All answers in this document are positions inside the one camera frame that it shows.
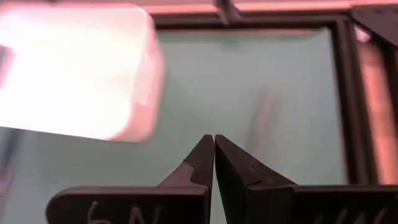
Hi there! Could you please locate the green table mat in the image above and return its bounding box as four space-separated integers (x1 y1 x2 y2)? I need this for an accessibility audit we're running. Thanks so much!
0 27 351 224

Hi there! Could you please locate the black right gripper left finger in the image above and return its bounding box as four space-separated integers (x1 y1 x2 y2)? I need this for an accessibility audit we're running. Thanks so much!
45 134 215 224

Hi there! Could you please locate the white plastic bin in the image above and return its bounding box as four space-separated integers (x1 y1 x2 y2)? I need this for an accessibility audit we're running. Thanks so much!
0 2 166 143

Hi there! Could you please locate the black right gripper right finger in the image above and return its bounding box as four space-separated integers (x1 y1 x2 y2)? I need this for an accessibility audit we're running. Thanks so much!
214 134 398 224

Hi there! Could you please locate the black table frame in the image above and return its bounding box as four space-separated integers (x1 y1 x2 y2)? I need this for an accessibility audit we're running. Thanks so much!
150 0 398 186

